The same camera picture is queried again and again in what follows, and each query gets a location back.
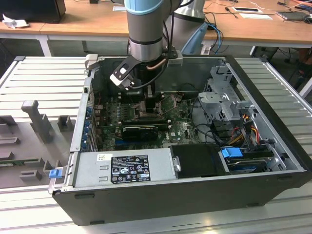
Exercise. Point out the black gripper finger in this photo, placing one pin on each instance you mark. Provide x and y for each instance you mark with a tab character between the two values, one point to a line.
150	103

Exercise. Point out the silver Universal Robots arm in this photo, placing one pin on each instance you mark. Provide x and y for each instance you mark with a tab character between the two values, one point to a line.
143	24

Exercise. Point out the black RAM slot bank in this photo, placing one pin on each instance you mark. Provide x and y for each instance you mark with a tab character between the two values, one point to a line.
159	98
146	122

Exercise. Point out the CPU socket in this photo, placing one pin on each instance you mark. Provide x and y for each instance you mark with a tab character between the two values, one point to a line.
140	115

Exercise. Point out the blue expansion slot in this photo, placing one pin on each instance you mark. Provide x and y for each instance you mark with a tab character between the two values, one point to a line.
119	143

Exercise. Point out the round coin battery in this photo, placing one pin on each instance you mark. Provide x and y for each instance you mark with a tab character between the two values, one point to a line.
179	98

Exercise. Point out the black graphics card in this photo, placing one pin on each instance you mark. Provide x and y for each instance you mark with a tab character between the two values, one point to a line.
140	133

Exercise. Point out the green motherboard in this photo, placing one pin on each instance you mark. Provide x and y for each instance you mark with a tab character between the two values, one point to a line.
180	126

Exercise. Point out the grey case corner latch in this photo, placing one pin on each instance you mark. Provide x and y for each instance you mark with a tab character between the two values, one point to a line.
91	62

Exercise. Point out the silver metal disk bay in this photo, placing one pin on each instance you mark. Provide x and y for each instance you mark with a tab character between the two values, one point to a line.
219	100

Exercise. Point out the black plastic shroud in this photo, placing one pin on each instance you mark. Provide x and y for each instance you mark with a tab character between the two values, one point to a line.
197	161

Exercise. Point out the white desk grommet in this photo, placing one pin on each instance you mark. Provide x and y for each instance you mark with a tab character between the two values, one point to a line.
246	9
119	8

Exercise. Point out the silver power supply unit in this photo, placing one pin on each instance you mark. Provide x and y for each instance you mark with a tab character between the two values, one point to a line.
90	168

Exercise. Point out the wooden desk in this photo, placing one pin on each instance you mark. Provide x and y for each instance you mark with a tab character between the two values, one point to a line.
73	22

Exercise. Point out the hard disk in blue carrier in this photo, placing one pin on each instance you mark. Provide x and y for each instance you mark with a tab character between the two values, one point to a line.
231	153

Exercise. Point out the black open PC case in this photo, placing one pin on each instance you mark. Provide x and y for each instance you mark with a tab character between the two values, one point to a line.
170	207

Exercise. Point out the blue case latch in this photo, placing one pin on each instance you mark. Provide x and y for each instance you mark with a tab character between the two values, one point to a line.
54	174

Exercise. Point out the grey parts rack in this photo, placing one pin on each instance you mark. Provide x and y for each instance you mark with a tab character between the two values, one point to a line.
29	136

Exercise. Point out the white paper sheet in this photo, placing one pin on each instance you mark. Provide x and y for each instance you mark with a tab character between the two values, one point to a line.
256	16

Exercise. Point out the black box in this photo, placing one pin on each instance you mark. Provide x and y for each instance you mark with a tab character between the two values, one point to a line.
31	9

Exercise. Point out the crumpled white paper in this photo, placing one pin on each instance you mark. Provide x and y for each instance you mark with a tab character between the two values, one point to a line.
14	23

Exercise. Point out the green circuit board strip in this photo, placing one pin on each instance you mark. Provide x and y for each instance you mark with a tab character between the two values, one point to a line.
19	161

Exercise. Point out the dark notebook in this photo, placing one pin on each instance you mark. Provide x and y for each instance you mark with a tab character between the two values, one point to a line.
292	15

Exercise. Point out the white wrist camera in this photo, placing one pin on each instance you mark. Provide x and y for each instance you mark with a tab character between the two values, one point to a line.
122	81

